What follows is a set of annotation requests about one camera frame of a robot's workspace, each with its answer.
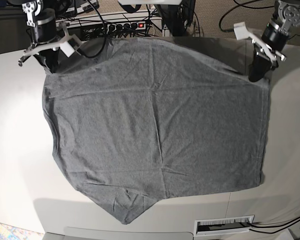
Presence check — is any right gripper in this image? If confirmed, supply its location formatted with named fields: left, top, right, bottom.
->
left=18, top=9, right=80, bottom=74

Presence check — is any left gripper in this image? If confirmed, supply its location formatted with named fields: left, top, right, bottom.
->
left=248, top=19, right=288, bottom=82

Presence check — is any grey T-shirt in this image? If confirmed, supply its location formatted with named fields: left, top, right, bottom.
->
left=42, top=38, right=270, bottom=225

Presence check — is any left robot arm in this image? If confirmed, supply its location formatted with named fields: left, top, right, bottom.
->
left=246, top=0, right=300, bottom=83

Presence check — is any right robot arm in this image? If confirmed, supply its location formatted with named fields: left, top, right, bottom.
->
left=13, top=0, right=83, bottom=73

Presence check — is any black power strip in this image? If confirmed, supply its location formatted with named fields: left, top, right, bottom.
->
left=82, top=20, right=149, bottom=38

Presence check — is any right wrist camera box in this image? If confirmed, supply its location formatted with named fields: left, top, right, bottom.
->
left=59, top=41, right=76, bottom=58

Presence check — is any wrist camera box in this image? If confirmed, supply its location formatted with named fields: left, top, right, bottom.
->
left=59, top=41, right=76, bottom=58
left=233, top=21, right=250, bottom=40

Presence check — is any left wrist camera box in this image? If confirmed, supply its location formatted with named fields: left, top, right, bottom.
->
left=233, top=21, right=250, bottom=40

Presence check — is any black cable pair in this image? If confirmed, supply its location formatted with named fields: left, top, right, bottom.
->
left=247, top=213, right=300, bottom=234

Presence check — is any white cable grommet tray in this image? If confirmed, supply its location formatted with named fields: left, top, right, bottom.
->
left=193, top=215, right=255, bottom=237

